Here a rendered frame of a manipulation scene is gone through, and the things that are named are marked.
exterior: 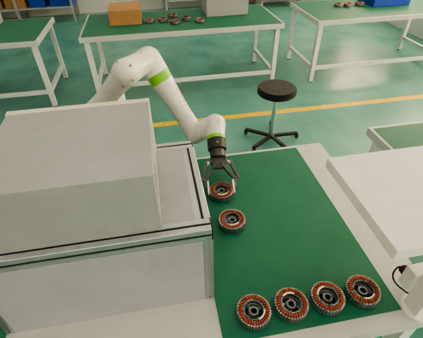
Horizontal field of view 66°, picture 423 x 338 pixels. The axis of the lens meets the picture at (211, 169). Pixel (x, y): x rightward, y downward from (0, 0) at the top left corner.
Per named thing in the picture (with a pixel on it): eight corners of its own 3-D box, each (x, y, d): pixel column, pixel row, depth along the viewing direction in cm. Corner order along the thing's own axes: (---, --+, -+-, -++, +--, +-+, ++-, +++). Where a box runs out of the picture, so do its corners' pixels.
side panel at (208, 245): (194, 235, 134) (190, 177, 113) (201, 235, 134) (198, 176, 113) (205, 298, 112) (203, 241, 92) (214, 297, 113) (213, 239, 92)
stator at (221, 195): (208, 187, 156) (208, 181, 153) (231, 185, 156) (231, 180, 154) (210, 204, 147) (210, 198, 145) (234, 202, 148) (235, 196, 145)
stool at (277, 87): (241, 127, 333) (244, 76, 297) (287, 123, 339) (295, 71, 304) (256, 159, 292) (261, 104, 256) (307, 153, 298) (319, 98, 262)
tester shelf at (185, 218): (5, 172, 117) (0, 161, 114) (192, 149, 126) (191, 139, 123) (-46, 279, 83) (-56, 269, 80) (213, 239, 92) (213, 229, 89)
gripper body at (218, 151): (225, 153, 161) (227, 170, 158) (208, 154, 161) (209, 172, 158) (226, 147, 154) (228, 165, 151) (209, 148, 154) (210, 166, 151)
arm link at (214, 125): (215, 106, 157) (229, 115, 165) (196, 116, 164) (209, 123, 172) (218, 133, 152) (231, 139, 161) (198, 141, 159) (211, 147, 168)
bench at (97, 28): (101, 73, 444) (87, 14, 396) (256, 60, 473) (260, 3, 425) (96, 104, 376) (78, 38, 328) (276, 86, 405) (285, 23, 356)
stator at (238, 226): (215, 216, 141) (215, 210, 139) (240, 212, 143) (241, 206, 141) (222, 236, 133) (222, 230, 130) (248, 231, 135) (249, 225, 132)
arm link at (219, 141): (207, 135, 154) (226, 134, 155) (207, 145, 165) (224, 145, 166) (208, 147, 152) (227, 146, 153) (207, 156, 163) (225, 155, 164)
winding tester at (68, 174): (31, 163, 113) (6, 111, 100) (156, 148, 119) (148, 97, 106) (-6, 255, 84) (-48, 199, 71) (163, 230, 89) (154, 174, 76)
